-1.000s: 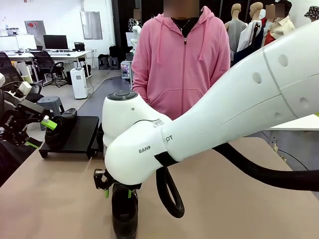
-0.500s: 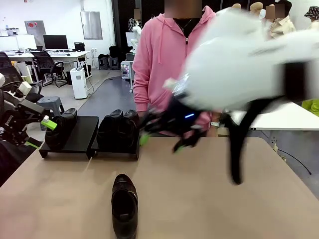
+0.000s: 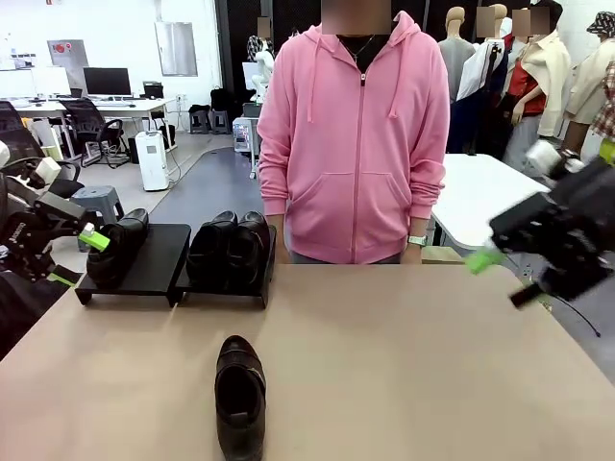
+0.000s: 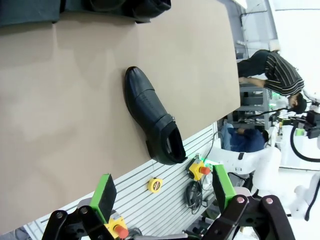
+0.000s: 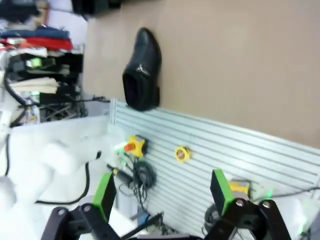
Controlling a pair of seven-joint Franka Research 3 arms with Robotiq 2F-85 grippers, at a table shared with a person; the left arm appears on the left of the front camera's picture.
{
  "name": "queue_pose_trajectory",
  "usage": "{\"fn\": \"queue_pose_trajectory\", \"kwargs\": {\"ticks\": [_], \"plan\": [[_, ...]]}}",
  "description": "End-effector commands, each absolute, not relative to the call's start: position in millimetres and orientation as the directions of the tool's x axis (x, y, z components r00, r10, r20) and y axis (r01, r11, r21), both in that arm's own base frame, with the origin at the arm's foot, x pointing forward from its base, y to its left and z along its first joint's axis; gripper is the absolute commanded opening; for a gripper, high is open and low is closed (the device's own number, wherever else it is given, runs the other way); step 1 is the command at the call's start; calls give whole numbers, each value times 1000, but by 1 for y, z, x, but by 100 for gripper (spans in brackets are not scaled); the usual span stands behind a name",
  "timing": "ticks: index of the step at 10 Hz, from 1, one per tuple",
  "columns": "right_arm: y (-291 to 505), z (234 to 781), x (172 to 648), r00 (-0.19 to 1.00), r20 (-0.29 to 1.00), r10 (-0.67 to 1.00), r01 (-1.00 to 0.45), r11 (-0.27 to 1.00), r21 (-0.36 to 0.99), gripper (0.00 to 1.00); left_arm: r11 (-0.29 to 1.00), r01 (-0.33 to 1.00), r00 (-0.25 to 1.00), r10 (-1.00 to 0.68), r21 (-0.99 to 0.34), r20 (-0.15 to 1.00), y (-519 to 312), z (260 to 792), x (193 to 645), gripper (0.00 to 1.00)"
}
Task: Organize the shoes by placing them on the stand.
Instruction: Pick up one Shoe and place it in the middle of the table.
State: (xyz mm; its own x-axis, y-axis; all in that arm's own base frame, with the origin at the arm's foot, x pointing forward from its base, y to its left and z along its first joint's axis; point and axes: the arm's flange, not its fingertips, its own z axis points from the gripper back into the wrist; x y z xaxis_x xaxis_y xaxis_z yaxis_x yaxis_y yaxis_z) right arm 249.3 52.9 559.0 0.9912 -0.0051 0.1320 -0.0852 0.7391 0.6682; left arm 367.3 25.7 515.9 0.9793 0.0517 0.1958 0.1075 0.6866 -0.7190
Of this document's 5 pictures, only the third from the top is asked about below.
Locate silver wall panel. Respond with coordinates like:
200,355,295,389
154,21,199,77

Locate tan cardboard box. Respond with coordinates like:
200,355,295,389
421,245,465,264

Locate mannequin red top cream jacket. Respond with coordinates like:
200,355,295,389
502,2,573,162

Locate black equipment cart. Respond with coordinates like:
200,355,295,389
242,102,263,182

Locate mannequin neon yellow trousers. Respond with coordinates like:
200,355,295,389
593,61,615,167

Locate black mesh office chair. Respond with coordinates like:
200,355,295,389
0,100,83,198

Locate black backpack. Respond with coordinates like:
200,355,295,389
209,85,236,112

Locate black metal shoe stand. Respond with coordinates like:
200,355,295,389
75,223,192,308
173,223,279,308

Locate black computer monitor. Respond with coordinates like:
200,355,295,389
83,66,133,97

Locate person right forearm pink sleeve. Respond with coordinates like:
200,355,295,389
258,143,294,217

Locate thin black loose cable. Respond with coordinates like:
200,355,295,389
552,293,602,337

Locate grey plastic stool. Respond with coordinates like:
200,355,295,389
71,185,125,223

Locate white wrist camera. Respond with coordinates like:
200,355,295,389
4,157,62,193
526,141,585,179

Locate white computer monitor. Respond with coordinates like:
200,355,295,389
0,69,36,99
32,65,72,96

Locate computer tower with lights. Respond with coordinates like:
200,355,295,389
232,117,260,154

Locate person in pink hoodie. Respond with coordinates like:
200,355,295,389
257,10,451,265

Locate black plastic stool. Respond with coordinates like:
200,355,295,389
210,109,233,134
188,106,212,134

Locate black leather shoe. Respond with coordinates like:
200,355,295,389
86,206,150,290
185,209,240,292
214,334,268,461
225,210,271,292

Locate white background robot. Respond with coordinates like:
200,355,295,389
242,47,275,105

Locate mannequin white navy jacket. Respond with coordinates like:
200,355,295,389
455,3,511,155

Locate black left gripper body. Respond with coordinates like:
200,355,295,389
0,206,54,284

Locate person left forearm pink sleeve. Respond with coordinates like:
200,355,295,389
407,143,448,236

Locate white table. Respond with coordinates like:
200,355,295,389
430,153,552,252

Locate white air purifier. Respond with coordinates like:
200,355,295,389
135,130,170,192

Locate person right hand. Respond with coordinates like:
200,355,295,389
267,214,290,264

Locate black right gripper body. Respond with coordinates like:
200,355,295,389
488,156,615,302

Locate white office desk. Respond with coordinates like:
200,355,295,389
0,97,177,159

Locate mannequin beige coat bucket hat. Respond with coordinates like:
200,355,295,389
559,12,615,159

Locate mannequin in grey shirt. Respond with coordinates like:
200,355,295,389
435,6,478,155

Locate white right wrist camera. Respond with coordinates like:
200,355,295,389
526,141,585,179

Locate silver cross necklace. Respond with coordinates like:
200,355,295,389
343,34,376,61

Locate grey board red signs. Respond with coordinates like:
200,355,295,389
46,38,90,68

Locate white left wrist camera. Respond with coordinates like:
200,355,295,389
4,157,62,193

